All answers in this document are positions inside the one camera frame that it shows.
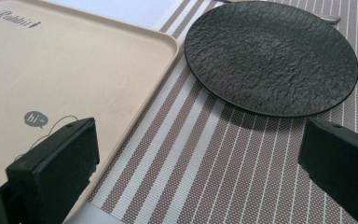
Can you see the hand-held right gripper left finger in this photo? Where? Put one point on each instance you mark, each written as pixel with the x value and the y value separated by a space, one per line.
pixel 56 168

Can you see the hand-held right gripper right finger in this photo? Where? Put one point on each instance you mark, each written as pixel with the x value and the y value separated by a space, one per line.
pixel 341 168

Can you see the beige plastic tray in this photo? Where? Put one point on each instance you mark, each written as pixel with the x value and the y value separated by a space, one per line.
pixel 74 68

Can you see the striped woven placemat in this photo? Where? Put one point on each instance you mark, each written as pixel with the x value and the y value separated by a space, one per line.
pixel 217 161

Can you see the black textured round plate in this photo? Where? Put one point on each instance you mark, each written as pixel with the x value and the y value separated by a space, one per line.
pixel 270 56

